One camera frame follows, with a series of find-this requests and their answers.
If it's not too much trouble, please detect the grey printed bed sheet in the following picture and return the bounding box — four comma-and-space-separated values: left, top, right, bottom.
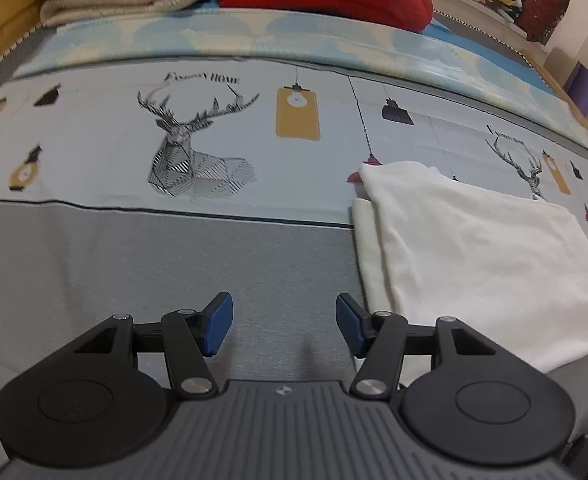
0, 25, 588, 480

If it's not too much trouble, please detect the white t-shirt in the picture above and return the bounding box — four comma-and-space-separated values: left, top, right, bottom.
351, 160, 588, 374

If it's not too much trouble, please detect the purple box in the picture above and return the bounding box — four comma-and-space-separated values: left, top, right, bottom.
564, 62, 588, 114

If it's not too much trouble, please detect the light blue patterned mat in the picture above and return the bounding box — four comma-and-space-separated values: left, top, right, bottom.
11, 7, 588, 150

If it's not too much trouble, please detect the dark red cushion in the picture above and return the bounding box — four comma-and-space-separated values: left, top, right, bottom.
516, 0, 571, 44

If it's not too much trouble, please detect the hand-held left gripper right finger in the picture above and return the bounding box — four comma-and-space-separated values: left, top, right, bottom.
335, 293, 497, 402

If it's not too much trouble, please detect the white ledge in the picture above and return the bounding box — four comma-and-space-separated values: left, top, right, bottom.
408, 0, 550, 47

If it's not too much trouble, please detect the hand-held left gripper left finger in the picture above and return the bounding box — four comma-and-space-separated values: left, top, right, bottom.
74, 291, 235, 401

